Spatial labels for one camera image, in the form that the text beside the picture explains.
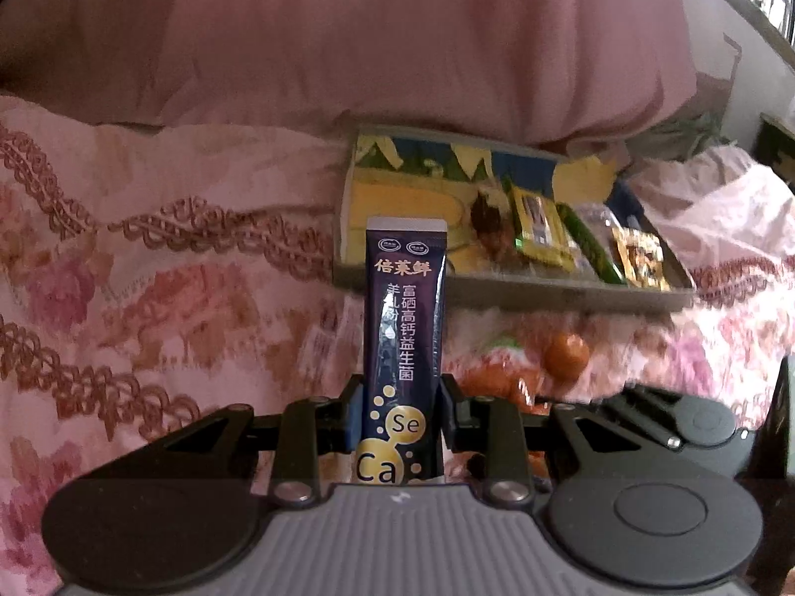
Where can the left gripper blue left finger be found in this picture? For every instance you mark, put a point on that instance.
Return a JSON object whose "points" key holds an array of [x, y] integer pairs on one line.
{"points": [[306, 430]]}

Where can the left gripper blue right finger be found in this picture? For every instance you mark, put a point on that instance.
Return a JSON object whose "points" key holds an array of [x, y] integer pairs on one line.
{"points": [[490, 429]]}

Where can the orange jelly snack bag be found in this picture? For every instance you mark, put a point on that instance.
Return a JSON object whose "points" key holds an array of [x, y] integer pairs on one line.
{"points": [[530, 380]]}

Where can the clear white snack bar packet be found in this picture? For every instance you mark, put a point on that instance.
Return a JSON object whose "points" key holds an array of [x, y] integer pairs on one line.
{"points": [[331, 351]]}

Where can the navy milk powder stick sachet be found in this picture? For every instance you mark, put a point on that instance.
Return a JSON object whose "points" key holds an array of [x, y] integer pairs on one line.
{"points": [[405, 270]]}

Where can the puffed rice bar green packet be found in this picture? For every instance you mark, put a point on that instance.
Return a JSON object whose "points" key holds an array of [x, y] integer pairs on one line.
{"points": [[597, 256]]}

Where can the gold foil snack packet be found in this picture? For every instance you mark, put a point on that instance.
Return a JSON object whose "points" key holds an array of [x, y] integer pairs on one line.
{"points": [[641, 256]]}

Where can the yellow cake snack packet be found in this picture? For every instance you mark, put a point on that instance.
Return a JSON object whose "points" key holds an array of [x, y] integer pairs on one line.
{"points": [[540, 234]]}

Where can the dark dried fruit clear packet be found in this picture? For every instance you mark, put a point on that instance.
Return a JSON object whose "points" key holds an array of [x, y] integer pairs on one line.
{"points": [[494, 234]]}

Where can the grey tray with cartoon liner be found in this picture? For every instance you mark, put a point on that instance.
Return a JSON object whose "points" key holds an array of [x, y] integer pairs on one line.
{"points": [[412, 173]]}

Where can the floral pink bedsheet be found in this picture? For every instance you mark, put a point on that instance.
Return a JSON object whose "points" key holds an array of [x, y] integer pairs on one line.
{"points": [[148, 278]]}

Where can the dark wooden bedside cabinet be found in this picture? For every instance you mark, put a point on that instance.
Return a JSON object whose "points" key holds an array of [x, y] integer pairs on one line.
{"points": [[775, 146]]}

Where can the pink pillow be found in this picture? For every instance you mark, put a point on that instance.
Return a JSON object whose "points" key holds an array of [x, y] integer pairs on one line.
{"points": [[523, 71]]}

